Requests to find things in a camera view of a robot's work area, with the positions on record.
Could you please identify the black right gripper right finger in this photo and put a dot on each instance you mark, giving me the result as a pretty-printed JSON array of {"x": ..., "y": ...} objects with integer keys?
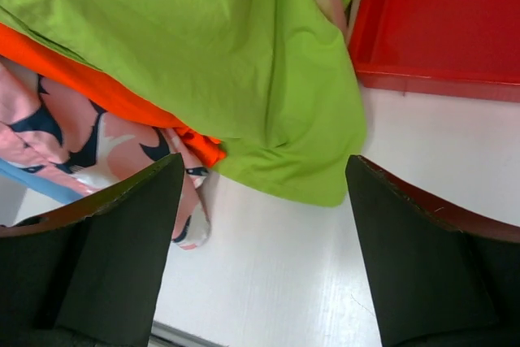
[{"x": 439, "y": 275}]

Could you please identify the light blue shorts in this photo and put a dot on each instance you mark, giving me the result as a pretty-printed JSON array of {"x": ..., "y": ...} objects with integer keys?
[{"x": 27, "y": 176}]

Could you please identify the pink patterned shorts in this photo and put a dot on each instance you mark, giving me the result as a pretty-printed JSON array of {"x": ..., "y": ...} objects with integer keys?
[{"x": 86, "y": 148}]

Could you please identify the lime green shorts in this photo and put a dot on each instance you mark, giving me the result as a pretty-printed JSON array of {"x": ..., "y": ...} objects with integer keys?
[{"x": 271, "y": 79}]

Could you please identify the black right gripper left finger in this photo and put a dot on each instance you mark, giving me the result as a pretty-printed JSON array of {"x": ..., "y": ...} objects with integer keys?
[{"x": 88, "y": 273}]

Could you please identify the red plastic bin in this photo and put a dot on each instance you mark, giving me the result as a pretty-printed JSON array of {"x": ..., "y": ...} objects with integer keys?
[{"x": 460, "y": 48}]

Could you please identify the orange shorts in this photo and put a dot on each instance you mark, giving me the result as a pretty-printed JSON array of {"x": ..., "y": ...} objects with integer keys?
[{"x": 104, "y": 91}]

